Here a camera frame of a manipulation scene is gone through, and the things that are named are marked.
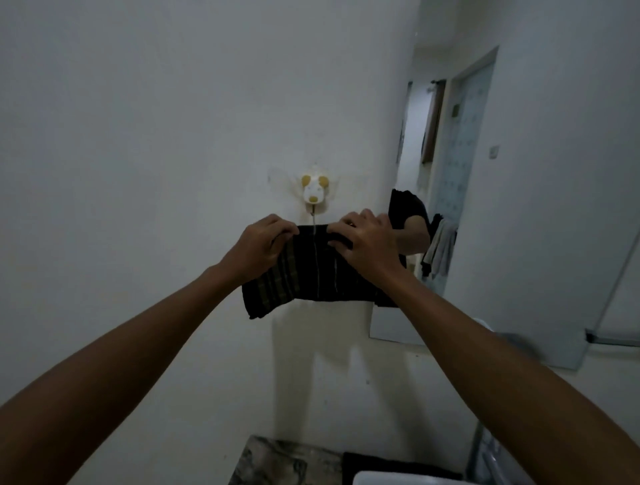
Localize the white dog-shaped wall hook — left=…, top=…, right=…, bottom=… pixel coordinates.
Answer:
left=300, top=173, right=331, bottom=217

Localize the person's left hand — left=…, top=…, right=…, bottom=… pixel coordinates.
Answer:
left=219, top=214, right=300, bottom=289

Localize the white basin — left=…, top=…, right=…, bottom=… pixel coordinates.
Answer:
left=352, top=471, right=483, bottom=485

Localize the person's left forearm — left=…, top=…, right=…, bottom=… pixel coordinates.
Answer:
left=0, top=265, right=242, bottom=485

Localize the person's right hand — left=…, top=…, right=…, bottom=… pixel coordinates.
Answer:
left=327, top=208, right=408, bottom=291

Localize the person's right forearm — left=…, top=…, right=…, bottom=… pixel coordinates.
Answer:
left=375, top=270, right=640, bottom=485

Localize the dark striped cloth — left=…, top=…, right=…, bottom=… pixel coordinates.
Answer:
left=242, top=224, right=408, bottom=321

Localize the frameless wall mirror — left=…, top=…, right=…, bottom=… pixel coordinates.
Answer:
left=368, top=0, right=640, bottom=371

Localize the black cloth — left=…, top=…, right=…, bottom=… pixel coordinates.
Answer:
left=342, top=452, right=463, bottom=483

